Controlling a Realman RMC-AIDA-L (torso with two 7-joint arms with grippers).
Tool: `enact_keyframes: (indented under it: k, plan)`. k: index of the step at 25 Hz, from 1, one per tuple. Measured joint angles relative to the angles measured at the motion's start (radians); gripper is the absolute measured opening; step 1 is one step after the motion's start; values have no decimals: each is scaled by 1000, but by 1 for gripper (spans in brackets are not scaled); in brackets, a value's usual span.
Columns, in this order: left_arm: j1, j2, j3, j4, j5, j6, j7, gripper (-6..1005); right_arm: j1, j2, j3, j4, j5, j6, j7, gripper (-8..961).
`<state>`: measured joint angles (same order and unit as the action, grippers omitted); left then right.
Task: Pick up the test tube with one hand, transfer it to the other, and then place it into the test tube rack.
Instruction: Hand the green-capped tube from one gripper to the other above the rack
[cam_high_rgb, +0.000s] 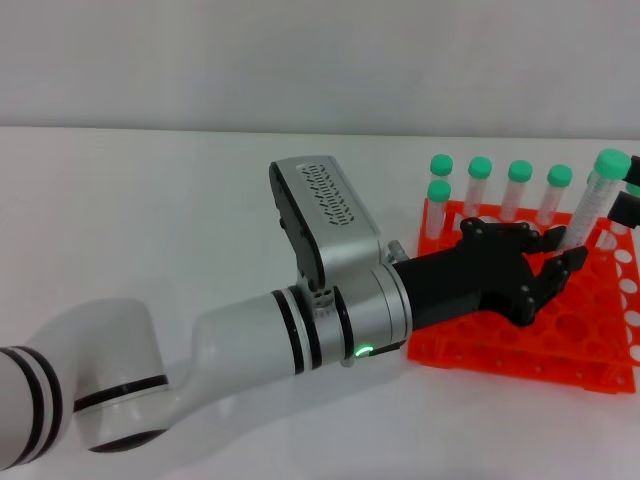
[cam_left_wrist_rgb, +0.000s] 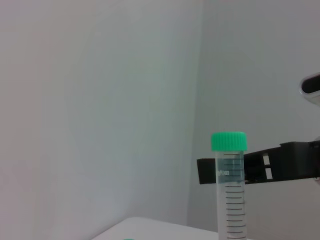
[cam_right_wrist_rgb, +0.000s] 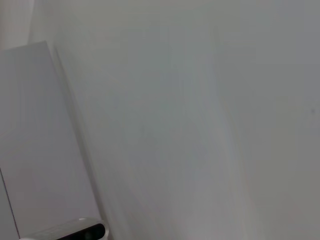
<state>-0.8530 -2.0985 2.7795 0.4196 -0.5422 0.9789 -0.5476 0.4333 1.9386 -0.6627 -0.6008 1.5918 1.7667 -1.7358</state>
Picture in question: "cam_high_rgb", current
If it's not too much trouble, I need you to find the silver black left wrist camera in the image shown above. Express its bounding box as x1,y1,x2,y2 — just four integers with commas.
268,155,386,292

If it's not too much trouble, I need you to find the orange test tube rack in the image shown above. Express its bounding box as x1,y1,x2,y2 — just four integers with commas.
405,198,640,396

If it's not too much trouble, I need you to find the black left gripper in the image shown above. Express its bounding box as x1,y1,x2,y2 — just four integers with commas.
392,216,589,332

